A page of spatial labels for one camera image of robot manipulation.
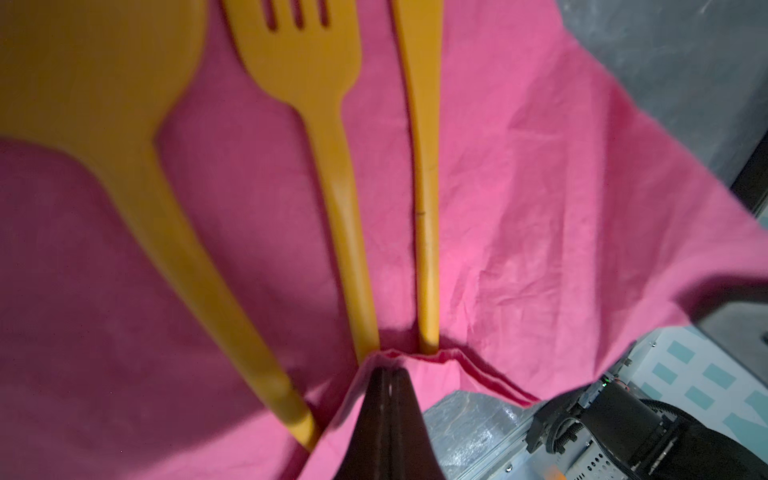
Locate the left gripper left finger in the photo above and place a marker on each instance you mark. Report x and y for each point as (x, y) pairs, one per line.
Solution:
(368, 453)

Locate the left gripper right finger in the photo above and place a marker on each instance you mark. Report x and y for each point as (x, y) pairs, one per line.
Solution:
(411, 453)

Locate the pink paper napkin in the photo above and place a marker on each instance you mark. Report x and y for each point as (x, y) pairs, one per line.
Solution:
(571, 224)

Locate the orange plastic knife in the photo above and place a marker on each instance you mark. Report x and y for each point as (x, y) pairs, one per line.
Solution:
(419, 29)

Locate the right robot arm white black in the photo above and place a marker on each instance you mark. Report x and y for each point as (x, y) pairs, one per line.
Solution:
(618, 435)

